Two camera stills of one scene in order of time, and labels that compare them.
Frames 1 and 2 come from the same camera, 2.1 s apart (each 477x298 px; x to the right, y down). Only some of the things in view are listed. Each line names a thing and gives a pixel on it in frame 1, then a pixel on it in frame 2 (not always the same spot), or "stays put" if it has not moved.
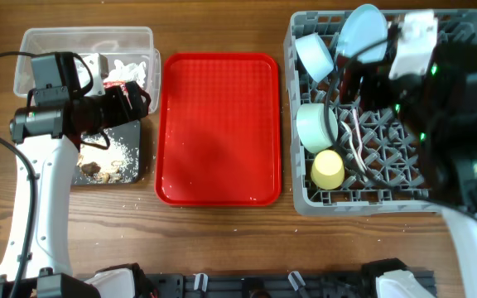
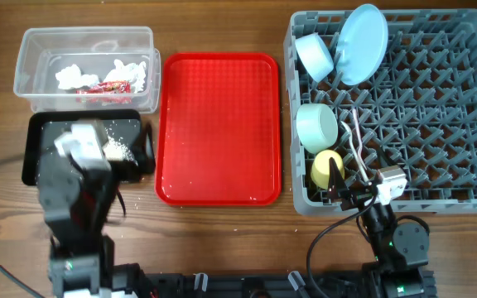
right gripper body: (379, 94) to (356, 197)
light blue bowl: (315, 55) stays put
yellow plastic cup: (327, 170) stays put
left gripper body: (109, 110) to (125, 170)
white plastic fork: (356, 117) stays put
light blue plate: (361, 27) stays put
